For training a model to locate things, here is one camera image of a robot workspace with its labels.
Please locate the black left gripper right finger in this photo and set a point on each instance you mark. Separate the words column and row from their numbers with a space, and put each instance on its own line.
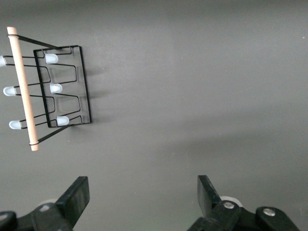
column 207, row 197

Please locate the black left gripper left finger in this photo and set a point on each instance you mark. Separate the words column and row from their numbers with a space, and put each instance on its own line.
column 77, row 197

